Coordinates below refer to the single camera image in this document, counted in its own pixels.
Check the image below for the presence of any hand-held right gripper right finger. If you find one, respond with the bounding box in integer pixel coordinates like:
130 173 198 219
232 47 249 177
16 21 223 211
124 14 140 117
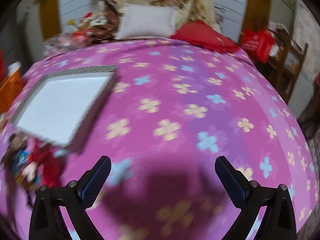
214 155 297 240

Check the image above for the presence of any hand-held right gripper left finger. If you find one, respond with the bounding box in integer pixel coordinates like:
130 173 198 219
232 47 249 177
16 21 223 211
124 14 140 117
29 155 112 240

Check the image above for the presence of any red fabric bow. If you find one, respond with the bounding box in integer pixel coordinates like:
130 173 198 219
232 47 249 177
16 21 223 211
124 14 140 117
30 139 67 188

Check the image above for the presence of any striped cardboard box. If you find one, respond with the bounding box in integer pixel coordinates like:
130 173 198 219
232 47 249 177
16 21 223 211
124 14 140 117
11 64 120 154

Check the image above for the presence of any pink floral bedsheet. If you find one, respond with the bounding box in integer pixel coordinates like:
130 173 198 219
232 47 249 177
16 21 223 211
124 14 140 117
0 36 317 240

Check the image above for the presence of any orange plastic basket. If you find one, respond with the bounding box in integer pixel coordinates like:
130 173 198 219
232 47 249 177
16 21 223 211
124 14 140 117
0 71 24 115

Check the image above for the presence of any wooden chair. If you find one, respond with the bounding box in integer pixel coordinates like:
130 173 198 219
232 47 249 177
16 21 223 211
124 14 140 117
265 27 309 103

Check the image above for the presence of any white tissue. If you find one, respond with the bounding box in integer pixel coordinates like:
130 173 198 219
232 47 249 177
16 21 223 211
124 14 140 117
7 61 22 75

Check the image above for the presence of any red shopping bag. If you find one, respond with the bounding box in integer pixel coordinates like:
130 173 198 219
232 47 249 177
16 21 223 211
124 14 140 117
240 27 275 64

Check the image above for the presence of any red cushion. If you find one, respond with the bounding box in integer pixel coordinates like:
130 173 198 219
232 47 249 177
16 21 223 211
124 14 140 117
171 20 240 54

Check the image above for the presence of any red plastic bag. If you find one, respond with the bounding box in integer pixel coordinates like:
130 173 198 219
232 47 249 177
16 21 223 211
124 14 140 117
71 27 95 42

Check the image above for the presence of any brown floral cloth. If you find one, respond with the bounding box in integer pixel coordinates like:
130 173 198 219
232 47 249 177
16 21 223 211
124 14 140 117
87 0 123 40

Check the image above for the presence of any stuffed toy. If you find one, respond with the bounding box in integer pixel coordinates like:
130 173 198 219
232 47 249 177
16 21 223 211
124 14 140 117
81 11 100 27

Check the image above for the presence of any grey pillow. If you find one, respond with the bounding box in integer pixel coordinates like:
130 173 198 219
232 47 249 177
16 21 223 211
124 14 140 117
114 4 179 40

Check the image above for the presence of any white wooden headboard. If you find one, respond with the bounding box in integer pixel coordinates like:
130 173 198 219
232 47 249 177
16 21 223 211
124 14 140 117
41 0 273 43

